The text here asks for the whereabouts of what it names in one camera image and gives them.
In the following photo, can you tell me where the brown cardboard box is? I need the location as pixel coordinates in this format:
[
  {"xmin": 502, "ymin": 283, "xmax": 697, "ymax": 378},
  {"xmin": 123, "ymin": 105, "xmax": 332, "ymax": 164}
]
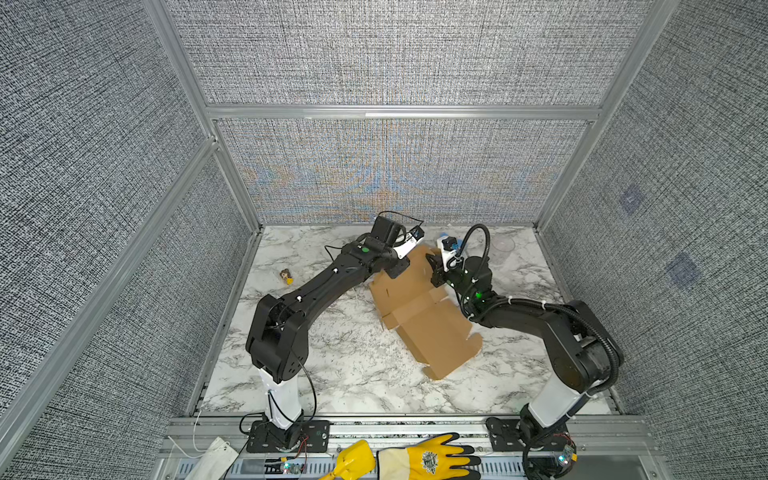
[{"xmin": 370, "ymin": 245, "xmax": 483, "ymax": 381}]

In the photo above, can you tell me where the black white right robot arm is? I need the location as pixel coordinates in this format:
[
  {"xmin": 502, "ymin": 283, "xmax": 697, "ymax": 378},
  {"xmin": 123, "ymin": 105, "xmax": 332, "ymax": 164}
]
[{"xmin": 425, "ymin": 253, "xmax": 624, "ymax": 449}]

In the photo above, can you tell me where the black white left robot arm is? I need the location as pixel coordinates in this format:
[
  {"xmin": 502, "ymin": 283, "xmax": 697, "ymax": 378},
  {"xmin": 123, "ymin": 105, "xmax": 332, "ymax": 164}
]
[{"xmin": 245, "ymin": 214, "xmax": 424, "ymax": 449}]

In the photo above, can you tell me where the clear round plastic lid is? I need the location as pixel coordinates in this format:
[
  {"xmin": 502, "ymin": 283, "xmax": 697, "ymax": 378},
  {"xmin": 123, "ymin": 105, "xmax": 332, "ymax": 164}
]
[{"xmin": 491, "ymin": 234, "xmax": 517, "ymax": 253}]

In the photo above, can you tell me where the small brown yellow toy figure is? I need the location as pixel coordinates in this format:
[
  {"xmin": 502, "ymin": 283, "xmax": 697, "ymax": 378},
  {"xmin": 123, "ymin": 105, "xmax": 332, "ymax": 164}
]
[{"xmin": 280, "ymin": 269, "xmax": 294, "ymax": 285}]

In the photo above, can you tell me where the yellow black work glove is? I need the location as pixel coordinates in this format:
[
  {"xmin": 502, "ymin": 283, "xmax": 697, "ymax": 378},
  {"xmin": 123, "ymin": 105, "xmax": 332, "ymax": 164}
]
[{"xmin": 376, "ymin": 432, "xmax": 482, "ymax": 480}]

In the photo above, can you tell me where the white paper tag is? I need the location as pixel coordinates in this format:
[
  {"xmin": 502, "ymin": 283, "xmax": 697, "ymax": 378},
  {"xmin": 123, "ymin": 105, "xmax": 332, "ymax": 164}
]
[{"xmin": 185, "ymin": 437, "xmax": 239, "ymax": 480}]

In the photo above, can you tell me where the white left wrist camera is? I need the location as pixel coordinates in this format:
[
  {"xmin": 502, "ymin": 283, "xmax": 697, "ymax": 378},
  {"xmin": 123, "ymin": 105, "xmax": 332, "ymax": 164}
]
[{"xmin": 393, "ymin": 226, "xmax": 424, "ymax": 259}]

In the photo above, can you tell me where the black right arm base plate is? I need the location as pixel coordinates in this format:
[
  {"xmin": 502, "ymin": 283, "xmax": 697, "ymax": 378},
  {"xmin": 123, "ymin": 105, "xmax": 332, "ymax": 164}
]
[{"xmin": 485, "ymin": 416, "xmax": 573, "ymax": 453}]

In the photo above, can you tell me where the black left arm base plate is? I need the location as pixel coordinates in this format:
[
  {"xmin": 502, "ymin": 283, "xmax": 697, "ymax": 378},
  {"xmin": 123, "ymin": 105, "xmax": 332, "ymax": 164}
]
[{"xmin": 245, "ymin": 420, "xmax": 331, "ymax": 453}]

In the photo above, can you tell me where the aluminium front rail frame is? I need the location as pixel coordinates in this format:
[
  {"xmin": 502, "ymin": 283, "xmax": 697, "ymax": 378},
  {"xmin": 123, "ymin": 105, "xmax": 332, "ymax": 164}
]
[{"xmin": 149, "ymin": 414, "xmax": 672, "ymax": 479}]

